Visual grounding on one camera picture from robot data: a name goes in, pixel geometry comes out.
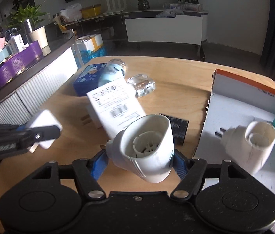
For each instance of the blue tin box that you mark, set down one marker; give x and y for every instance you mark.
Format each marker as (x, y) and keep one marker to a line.
(86, 79)

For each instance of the white and yellow carton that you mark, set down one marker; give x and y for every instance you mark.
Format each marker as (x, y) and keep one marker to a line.
(90, 42)

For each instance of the yellow box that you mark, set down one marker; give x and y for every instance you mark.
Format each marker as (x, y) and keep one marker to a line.
(91, 11)

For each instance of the curved counter with ribbed front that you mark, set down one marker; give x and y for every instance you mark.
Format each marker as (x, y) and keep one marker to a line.
(37, 85)

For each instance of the white box with barcode label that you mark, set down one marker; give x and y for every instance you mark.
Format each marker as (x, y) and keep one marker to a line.
(118, 102)

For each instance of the small jar with lid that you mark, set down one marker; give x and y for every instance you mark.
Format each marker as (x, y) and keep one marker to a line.
(56, 19)

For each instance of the white router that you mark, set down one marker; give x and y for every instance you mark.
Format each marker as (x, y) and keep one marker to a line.
(114, 9)

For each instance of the white curved cabinet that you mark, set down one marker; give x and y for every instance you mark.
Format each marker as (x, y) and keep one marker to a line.
(164, 28)

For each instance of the blue plastic bag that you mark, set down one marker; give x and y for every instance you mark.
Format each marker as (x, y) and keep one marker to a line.
(94, 54)

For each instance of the pink note pad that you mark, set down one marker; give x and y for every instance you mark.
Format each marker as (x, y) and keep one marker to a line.
(0, 43)

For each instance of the clear tray of small items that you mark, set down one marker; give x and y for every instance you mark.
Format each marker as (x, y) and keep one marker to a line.
(183, 6)

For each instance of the white plug-in vaporizer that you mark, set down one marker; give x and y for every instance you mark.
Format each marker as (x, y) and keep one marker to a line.
(242, 148)
(152, 167)

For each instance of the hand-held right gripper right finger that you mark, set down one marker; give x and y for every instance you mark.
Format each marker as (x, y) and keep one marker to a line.
(180, 167)

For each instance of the black charger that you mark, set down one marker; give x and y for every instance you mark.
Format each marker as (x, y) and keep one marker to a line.
(179, 129)

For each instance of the white plastic bag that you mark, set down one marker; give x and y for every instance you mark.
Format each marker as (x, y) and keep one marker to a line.
(71, 13)

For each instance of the light blue bottle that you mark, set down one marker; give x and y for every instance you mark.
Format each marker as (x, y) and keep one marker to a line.
(110, 74)

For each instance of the green plant in metal tumbler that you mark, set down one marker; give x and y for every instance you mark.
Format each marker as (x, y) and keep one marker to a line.
(27, 14)

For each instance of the purple box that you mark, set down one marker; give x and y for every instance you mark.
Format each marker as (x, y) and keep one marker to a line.
(10, 67)

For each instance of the clear glass bottle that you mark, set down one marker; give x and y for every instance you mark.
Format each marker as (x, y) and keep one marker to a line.
(142, 85)

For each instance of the scissors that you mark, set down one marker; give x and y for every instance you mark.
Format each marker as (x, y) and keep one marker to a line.
(12, 32)

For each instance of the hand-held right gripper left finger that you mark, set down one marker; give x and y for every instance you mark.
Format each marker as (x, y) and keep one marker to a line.
(100, 167)

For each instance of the white paper cup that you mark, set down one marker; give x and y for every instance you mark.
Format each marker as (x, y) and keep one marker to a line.
(39, 37)

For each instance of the white crumpled cloth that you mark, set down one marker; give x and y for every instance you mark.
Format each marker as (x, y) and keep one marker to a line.
(169, 13)

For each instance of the white cardboard box orange rim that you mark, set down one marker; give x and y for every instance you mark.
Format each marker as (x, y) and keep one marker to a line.
(230, 107)

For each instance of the light blue round container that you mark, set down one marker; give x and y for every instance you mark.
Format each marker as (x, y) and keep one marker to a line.
(2, 56)

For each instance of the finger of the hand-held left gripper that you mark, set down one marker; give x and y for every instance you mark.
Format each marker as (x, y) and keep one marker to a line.
(23, 127)
(44, 134)

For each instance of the white power adapter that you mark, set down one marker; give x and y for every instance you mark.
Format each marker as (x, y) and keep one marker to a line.
(46, 120)

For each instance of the small white printed box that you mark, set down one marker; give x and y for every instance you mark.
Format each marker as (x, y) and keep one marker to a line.
(16, 44)

